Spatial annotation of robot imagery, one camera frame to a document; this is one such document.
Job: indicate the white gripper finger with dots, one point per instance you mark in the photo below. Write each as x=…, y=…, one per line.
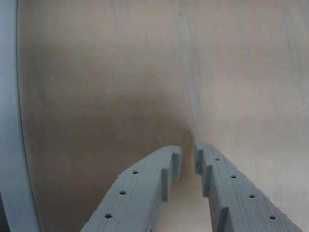
x=241, y=205
x=135, y=198

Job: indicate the white table rim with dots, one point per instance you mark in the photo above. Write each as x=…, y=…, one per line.
x=9, y=96

